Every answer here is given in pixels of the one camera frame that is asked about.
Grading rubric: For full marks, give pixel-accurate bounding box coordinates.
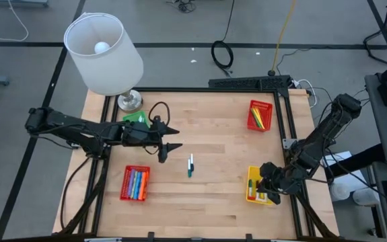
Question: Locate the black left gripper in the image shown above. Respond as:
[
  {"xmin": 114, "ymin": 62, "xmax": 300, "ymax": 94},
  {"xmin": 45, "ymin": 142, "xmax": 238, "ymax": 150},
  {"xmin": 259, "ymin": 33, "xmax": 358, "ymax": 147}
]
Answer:
[{"xmin": 121, "ymin": 116, "xmax": 183, "ymax": 164}]

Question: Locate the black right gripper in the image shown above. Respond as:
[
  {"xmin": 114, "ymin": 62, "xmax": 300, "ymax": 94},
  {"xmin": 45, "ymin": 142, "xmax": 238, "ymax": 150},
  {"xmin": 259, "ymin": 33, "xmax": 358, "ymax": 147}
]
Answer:
[{"xmin": 258, "ymin": 161, "xmax": 297, "ymax": 206}]

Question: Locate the yellow plastic basket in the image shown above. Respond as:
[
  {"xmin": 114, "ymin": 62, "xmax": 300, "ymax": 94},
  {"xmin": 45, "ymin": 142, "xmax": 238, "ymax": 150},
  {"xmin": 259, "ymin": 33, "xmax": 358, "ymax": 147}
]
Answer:
[{"xmin": 245, "ymin": 165, "xmax": 274, "ymax": 206}]

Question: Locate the green plastic basket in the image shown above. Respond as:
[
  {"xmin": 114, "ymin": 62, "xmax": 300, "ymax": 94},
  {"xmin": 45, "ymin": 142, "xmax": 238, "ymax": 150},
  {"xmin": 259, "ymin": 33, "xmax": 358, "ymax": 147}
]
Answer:
[{"xmin": 122, "ymin": 110, "xmax": 151, "ymax": 129}]

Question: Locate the orange fat marker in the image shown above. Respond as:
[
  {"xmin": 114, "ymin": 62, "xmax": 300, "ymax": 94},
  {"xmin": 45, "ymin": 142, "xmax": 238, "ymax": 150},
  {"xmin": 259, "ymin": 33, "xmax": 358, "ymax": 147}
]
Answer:
[{"xmin": 141, "ymin": 171, "xmax": 148, "ymax": 200}]

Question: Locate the purple fat marker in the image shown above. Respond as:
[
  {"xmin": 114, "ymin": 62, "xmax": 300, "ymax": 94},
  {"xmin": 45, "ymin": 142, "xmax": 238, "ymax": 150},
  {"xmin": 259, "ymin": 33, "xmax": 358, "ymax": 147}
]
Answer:
[{"xmin": 127, "ymin": 169, "xmax": 135, "ymax": 198}]

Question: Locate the yellow highlighter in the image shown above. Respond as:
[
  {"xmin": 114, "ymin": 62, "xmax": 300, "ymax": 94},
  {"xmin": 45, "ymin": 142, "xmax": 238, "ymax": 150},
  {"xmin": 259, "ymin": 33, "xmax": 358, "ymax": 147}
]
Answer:
[{"xmin": 254, "ymin": 107, "xmax": 266, "ymax": 130}]

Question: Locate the pale yellow-green highlighter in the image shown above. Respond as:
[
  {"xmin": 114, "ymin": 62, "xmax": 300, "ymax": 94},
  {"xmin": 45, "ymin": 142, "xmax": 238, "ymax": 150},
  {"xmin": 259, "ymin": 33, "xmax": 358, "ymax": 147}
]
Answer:
[{"xmin": 252, "ymin": 107, "xmax": 263, "ymax": 130}]

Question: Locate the red plastic basket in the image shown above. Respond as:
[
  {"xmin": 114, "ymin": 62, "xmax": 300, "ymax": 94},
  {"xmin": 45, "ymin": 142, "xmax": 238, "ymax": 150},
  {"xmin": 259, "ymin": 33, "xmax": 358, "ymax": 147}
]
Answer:
[
  {"xmin": 246, "ymin": 99, "xmax": 274, "ymax": 132},
  {"xmin": 120, "ymin": 164, "xmax": 151, "ymax": 202}
]

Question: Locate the green highlighter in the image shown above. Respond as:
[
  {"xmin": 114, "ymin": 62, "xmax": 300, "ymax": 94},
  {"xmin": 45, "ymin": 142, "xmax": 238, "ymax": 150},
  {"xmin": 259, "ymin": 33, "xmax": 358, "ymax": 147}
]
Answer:
[{"xmin": 250, "ymin": 107, "xmax": 260, "ymax": 129}]

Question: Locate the white paper roll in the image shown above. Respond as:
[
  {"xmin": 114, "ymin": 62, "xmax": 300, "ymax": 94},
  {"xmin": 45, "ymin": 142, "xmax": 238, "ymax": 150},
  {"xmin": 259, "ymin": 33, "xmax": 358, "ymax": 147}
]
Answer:
[
  {"xmin": 352, "ymin": 187, "xmax": 382, "ymax": 207},
  {"xmin": 328, "ymin": 182, "xmax": 351, "ymax": 202}
]

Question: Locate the white paper sheet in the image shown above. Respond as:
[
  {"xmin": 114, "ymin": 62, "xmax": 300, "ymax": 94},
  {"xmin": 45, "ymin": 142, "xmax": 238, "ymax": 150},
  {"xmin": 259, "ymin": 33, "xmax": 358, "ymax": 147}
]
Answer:
[{"xmin": 321, "ymin": 150, "xmax": 364, "ymax": 189}]

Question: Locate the white shade silver table lamp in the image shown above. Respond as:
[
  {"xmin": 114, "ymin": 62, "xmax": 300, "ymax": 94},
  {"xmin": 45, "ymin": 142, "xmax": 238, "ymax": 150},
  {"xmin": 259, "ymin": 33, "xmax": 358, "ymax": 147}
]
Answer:
[{"xmin": 63, "ymin": 12, "xmax": 145, "ymax": 114}]

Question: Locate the white light bulb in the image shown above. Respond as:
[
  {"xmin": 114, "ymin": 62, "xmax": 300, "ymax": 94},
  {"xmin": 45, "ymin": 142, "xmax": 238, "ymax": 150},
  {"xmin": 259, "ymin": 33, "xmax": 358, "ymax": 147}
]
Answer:
[{"xmin": 94, "ymin": 41, "xmax": 112, "ymax": 55}]

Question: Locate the silver metal bracket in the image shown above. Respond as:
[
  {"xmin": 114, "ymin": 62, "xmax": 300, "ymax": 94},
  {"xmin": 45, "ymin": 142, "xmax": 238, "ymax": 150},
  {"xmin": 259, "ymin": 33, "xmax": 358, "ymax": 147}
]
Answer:
[{"xmin": 282, "ymin": 137, "xmax": 297, "ymax": 151}]

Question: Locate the black aluminium table frame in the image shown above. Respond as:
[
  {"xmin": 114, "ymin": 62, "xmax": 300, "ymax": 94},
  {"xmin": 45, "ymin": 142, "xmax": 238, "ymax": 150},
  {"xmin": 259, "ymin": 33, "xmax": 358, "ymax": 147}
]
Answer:
[{"xmin": 57, "ymin": 86, "xmax": 341, "ymax": 242}]

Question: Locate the black hanging cable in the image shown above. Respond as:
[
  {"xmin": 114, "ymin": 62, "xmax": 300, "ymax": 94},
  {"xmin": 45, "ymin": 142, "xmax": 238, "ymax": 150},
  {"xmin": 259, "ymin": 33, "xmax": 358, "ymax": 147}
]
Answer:
[{"xmin": 211, "ymin": 0, "xmax": 236, "ymax": 77}]

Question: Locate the white cable loop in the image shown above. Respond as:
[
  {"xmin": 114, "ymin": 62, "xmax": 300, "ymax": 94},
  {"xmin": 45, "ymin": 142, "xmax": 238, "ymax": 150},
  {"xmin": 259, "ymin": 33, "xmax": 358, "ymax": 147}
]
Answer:
[{"xmin": 292, "ymin": 78, "xmax": 318, "ymax": 109}]

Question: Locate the black cable tangle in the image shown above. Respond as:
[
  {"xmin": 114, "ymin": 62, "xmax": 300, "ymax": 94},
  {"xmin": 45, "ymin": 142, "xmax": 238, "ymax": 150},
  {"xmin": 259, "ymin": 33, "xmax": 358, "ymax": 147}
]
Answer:
[{"xmin": 165, "ymin": 0, "xmax": 198, "ymax": 14}]

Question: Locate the yellow hanging cable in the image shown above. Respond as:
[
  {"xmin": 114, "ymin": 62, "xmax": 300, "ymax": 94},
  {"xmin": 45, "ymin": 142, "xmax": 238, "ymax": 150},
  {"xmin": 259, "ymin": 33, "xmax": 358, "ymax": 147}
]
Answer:
[{"xmin": 267, "ymin": 0, "xmax": 297, "ymax": 77}]

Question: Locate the white floor cable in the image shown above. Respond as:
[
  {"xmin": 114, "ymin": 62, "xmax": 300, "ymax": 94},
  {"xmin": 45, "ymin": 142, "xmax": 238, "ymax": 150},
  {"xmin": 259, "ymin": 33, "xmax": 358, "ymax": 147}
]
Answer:
[{"xmin": 0, "ymin": 0, "xmax": 30, "ymax": 42}]

